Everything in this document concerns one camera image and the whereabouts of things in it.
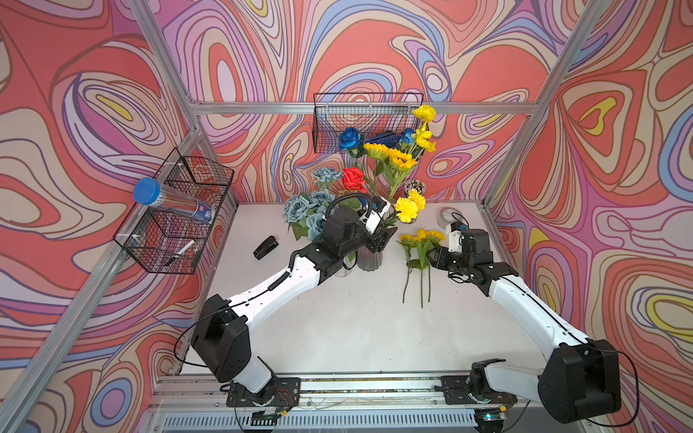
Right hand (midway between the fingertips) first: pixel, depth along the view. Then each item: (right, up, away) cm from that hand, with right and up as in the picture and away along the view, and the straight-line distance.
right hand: (432, 260), depth 85 cm
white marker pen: (-74, +3, -12) cm, 75 cm away
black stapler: (-59, +3, +19) cm, 62 cm away
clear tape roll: (+17, +16, +31) cm, 39 cm away
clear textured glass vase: (-29, -6, +10) cm, 31 cm away
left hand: (-15, +12, -11) cm, 23 cm away
